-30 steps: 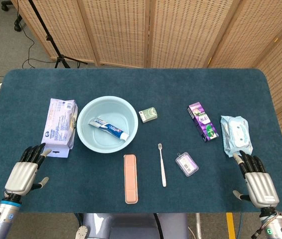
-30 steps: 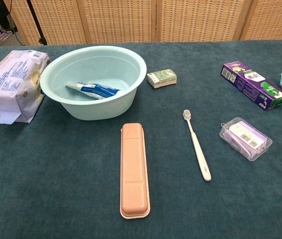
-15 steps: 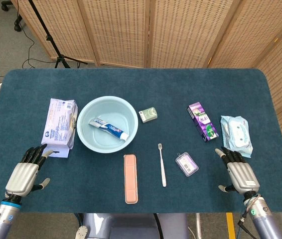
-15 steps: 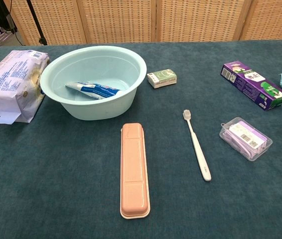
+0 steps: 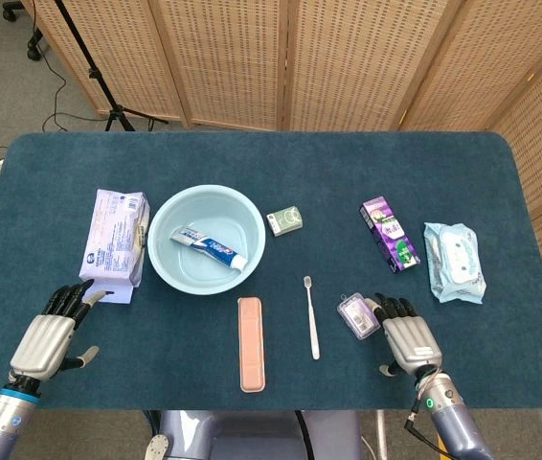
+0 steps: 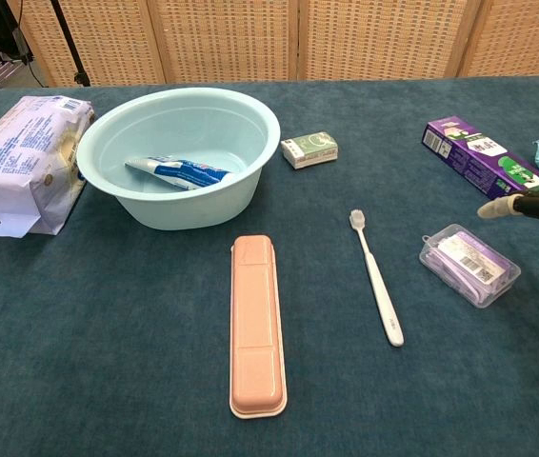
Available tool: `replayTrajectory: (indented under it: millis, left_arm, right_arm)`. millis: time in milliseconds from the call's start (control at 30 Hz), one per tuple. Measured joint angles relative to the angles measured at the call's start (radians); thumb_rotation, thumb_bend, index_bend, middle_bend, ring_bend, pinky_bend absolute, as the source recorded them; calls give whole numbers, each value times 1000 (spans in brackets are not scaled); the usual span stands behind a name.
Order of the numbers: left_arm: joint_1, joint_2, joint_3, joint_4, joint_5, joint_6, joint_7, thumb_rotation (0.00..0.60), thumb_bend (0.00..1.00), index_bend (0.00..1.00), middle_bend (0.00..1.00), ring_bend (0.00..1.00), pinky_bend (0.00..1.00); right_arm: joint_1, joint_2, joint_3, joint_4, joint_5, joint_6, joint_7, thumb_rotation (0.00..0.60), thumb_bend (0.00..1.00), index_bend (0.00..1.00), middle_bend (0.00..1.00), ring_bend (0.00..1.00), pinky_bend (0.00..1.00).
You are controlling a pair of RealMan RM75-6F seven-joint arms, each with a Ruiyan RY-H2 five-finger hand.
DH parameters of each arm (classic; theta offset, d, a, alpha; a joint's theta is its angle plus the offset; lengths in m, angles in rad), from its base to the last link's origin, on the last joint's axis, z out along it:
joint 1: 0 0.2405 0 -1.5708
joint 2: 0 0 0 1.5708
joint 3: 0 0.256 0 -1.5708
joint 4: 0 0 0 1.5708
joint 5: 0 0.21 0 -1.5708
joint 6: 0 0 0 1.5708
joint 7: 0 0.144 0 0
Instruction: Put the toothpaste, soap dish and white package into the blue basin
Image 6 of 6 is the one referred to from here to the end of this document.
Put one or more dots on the clear purple floss box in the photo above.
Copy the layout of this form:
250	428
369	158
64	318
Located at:
469	264

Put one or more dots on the pink toothbrush case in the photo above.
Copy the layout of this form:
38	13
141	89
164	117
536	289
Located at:
255	328

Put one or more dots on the black tripod stand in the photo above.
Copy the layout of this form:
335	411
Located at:
72	52

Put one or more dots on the blue white toothpaste tube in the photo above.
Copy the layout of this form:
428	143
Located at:
188	173

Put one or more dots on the lavender tissue pack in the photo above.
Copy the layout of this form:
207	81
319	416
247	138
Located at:
17	152

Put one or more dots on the white toothbrush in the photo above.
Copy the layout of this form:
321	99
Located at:
379	285

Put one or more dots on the purple green carton box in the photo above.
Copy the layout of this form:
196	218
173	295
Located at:
479	157

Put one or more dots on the woven wooden folding screen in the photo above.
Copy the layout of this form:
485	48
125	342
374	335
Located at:
231	38

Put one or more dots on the small green soap box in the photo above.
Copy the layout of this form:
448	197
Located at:
310	147

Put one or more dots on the light blue plastic basin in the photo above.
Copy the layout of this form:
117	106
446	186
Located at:
179	124

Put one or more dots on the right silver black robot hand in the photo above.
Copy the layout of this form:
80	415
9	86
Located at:
536	205

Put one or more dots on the teal table mat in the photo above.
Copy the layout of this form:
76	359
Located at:
107	309

